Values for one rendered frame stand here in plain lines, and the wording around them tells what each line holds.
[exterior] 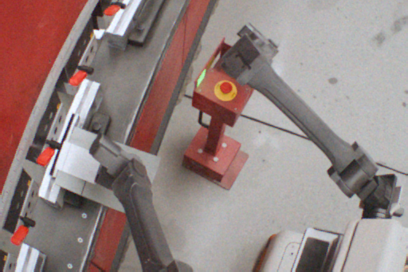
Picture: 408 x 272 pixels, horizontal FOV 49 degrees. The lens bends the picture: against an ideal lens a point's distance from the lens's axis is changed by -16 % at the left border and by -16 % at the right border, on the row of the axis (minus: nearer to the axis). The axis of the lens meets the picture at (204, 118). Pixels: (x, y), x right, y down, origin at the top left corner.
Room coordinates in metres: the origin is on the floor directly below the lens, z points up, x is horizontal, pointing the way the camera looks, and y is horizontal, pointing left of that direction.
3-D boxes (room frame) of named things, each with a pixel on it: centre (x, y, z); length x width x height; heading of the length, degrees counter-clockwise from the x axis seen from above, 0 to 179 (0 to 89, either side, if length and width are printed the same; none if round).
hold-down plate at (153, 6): (0.98, 0.24, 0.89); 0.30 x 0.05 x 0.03; 172
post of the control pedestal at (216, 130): (0.82, -0.06, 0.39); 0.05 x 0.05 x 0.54; 70
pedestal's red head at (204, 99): (0.82, -0.06, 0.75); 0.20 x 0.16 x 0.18; 160
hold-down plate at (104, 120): (0.42, 0.32, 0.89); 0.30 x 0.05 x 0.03; 172
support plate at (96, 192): (0.37, 0.23, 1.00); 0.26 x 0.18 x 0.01; 82
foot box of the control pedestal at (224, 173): (0.81, -0.09, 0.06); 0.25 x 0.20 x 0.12; 70
